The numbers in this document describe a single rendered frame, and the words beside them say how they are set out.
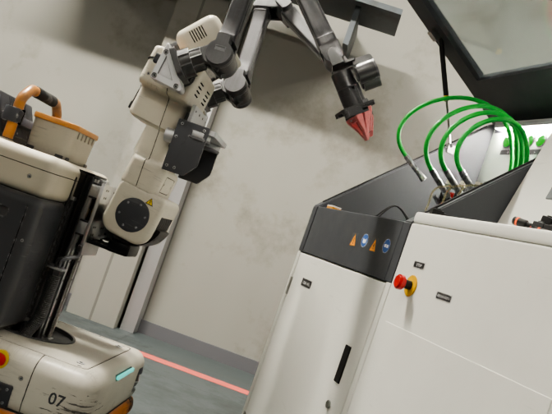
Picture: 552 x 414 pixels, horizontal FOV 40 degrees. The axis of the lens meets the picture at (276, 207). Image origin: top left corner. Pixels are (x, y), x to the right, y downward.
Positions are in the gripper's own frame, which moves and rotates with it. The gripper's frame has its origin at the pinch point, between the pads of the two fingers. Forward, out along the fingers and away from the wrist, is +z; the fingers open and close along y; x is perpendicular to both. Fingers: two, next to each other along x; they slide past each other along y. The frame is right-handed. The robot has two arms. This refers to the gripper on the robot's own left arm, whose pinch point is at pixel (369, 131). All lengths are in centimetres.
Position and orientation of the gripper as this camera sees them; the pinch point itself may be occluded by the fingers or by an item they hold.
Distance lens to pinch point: 246.7
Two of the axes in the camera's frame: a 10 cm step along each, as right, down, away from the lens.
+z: 3.2, 8.8, -3.5
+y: 2.0, 2.9, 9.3
